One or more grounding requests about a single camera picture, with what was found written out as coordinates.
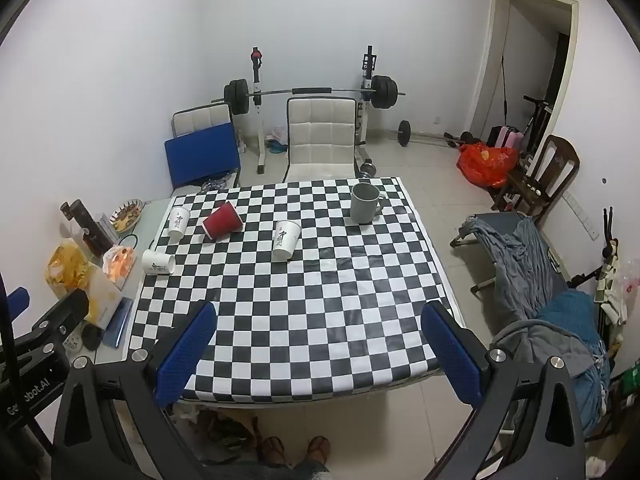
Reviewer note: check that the folding cot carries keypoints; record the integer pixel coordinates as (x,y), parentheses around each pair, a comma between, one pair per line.
(492,222)

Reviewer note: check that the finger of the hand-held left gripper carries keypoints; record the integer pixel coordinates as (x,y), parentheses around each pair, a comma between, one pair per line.
(60,312)
(19,302)

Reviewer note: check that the black white checkered tablecloth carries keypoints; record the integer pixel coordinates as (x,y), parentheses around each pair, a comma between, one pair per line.
(320,310)

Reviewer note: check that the grey garment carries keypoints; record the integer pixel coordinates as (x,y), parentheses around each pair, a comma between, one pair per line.
(545,347)

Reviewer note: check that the blue cushion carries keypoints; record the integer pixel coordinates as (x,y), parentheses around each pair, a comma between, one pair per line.
(201,155)

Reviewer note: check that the black computer mouse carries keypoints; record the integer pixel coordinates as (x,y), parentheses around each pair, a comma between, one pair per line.
(92,337)

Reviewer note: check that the plate of food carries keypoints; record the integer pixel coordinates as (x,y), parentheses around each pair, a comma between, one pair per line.
(126,215)

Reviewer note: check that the white wall power strip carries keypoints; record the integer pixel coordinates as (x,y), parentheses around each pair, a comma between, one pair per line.
(582,217)

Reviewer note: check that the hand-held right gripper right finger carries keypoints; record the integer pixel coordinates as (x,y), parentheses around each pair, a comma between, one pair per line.
(452,355)

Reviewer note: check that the blue notebook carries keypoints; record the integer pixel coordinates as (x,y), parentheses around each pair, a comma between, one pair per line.
(118,324)

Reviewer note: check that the person's right foot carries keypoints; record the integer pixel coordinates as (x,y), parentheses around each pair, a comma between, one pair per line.
(318,450)

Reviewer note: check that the black scooter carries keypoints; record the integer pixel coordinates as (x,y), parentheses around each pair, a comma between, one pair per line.
(539,115)

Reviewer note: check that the black dumbbell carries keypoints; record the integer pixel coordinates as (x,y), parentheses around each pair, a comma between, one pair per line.
(368,168)

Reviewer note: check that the black barbell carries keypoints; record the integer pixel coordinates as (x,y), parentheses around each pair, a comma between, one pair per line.
(382,91)

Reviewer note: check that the dark wooden chair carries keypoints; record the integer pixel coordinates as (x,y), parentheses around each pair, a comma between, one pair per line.
(552,170)

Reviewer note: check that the grey cloth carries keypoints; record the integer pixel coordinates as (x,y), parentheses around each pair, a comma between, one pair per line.
(520,265)

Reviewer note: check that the blue towel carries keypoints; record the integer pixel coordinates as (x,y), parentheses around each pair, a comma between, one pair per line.
(575,315)

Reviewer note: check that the dark bottle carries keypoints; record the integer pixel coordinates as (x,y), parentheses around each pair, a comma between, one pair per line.
(86,225)

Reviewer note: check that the white paper cup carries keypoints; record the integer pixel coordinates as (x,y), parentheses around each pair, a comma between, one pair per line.
(285,240)
(157,262)
(178,222)

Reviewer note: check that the small barbell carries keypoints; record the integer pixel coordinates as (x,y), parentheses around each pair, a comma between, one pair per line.
(404,133)

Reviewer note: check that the person's foot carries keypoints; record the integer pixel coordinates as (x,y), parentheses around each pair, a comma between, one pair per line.
(274,455)
(318,450)

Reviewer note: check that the door frame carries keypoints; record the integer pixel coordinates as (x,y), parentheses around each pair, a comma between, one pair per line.
(492,60)

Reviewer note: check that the pink suitcase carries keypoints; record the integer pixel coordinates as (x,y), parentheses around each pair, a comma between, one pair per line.
(507,137)

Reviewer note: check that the red paper cup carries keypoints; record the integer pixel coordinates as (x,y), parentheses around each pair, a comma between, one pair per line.
(222,221)

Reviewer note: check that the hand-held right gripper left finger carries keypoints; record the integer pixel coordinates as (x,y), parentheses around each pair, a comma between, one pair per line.
(186,355)

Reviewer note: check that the grey mug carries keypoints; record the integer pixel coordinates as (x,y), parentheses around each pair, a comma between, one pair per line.
(363,207)

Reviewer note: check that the yellow snack bag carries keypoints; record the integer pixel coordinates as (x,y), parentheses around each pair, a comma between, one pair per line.
(67,270)

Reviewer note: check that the orange snack packet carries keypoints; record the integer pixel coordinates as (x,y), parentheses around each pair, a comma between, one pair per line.
(119,264)

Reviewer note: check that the white padded chair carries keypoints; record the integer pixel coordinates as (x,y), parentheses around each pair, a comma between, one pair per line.
(200,116)
(320,140)

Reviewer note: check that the red plastic bag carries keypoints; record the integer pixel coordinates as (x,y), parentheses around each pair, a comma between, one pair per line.
(485,164)

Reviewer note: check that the white box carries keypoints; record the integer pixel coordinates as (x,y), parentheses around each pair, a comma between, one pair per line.
(102,297)

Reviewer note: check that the white barbell rack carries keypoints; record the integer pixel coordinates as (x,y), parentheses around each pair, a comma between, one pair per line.
(369,110)

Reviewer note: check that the person's left foot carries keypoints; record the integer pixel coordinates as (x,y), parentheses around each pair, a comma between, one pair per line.
(274,455)

